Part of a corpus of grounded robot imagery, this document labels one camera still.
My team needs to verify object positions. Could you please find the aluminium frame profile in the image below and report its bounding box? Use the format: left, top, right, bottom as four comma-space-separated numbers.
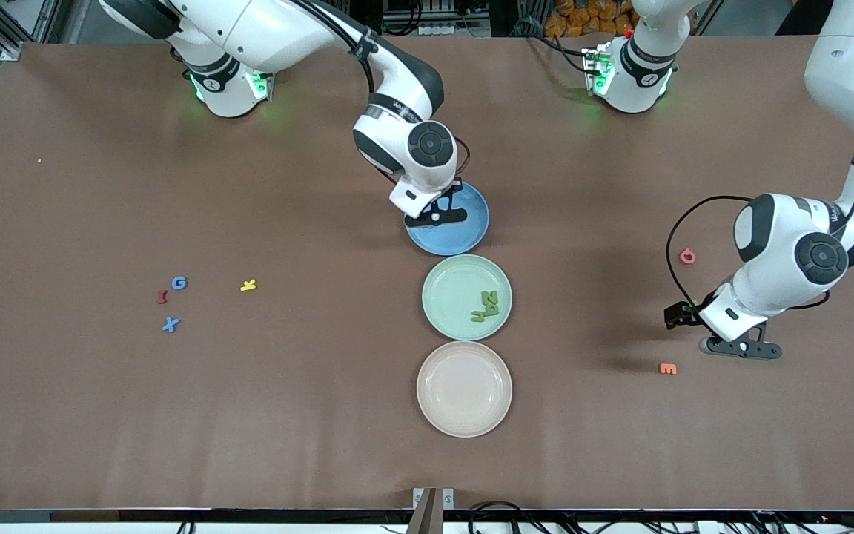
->
0, 0, 50, 62

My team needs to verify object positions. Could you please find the blue round plate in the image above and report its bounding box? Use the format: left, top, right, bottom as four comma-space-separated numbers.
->
404, 179, 490, 256

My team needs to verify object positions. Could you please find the mint green round plate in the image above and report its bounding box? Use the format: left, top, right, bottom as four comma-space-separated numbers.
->
421, 254, 513, 342

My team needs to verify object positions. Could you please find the long white power strip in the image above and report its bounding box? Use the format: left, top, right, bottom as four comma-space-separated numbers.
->
418, 21, 491, 38

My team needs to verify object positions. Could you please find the black arm base cable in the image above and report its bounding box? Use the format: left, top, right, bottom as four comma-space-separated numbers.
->
527, 30, 591, 71

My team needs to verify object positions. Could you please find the black table edge rail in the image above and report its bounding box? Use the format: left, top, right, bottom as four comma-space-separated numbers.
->
0, 509, 854, 524

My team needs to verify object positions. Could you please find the beige round plate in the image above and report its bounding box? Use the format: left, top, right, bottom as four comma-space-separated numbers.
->
416, 340, 514, 438

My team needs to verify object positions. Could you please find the pile of orange fruits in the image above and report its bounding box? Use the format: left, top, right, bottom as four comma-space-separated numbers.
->
544, 0, 639, 36

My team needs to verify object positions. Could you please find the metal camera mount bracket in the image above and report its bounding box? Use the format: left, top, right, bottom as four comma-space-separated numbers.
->
412, 487, 455, 534

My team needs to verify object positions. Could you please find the black looped floor cable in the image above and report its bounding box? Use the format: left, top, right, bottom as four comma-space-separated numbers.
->
468, 501, 546, 534

